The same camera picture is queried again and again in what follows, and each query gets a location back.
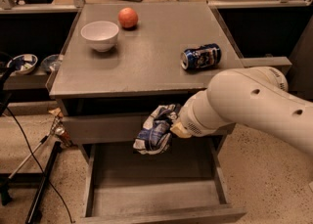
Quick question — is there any grey side shelf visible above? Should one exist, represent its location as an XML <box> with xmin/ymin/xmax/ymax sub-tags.
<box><xmin>241</xmin><ymin>57</ymin><xmax>292</xmax><ymax>75</ymax></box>

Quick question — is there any blue chip bag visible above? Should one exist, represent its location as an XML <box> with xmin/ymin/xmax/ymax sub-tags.
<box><xmin>133</xmin><ymin>104</ymin><xmax>181</xmax><ymax>155</ymax></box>

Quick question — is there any grey wooden drawer cabinet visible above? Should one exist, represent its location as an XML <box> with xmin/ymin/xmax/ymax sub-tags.
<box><xmin>45</xmin><ymin>1</ymin><xmax>257</xmax><ymax>224</ymax></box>

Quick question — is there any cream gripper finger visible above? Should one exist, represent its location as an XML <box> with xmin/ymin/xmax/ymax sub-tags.
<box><xmin>170</xmin><ymin>122</ymin><xmax>192</xmax><ymax>139</ymax></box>

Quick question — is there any open grey middle drawer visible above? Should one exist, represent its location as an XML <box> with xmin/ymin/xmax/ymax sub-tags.
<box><xmin>79</xmin><ymin>138</ymin><xmax>246</xmax><ymax>224</ymax></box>

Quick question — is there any white ceramic bowl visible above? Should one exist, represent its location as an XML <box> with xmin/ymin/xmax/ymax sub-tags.
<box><xmin>80</xmin><ymin>21</ymin><xmax>119</xmax><ymax>52</ymax></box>

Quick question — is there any small bowl with items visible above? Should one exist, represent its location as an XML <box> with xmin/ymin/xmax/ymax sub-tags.
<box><xmin>7</xmin><ymin>54</ymin><xmax>38</xmax><ymax>75</ymax></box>

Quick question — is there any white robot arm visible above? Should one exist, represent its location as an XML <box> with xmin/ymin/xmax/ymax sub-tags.
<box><xmin>171</xmin><ymin>67</ymin><xmax>313</xmax><ymax>155</ymax></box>

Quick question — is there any closed grey top drawer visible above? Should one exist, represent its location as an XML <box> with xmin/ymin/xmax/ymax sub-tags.
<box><xmin>61</xmin><ymin>108</ymin><xmax>238</xmax><ymax>146</ymax></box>

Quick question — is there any dark small dish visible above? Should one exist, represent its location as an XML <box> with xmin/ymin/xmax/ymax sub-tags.
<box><xmin>40</xmin><ymin>54</ymin><xmax>62</xmax><ymax>73</ymax></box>

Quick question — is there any blue soda can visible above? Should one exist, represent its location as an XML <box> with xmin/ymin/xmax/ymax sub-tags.
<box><xmin>181</xmin><ymin>43</ymin><xmax>221</xmax><ymax>70</ymax></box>

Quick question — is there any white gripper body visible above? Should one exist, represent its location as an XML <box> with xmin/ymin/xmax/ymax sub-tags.
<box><xmin>180</xmin><ymin>102</ymin><xmax>225</xmax><ymax>137</ymax></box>

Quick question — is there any black floor cable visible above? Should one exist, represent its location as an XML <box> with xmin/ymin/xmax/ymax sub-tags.
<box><xmin>0</xmin><ymin>102</ymin><xmax>76</xmax><ymax>224</ymax></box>

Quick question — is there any black metal stand base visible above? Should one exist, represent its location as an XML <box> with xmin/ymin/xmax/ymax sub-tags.
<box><xmin>0</xmin><ymin>141</ymin><xmax>62</xmax><ymax>224</ymax></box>

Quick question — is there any orange round fruit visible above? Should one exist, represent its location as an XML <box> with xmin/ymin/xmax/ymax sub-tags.
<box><xmin>118</xmin><ymin>8</ymin><xmax>138</xmax><ymax>28</ymax></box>

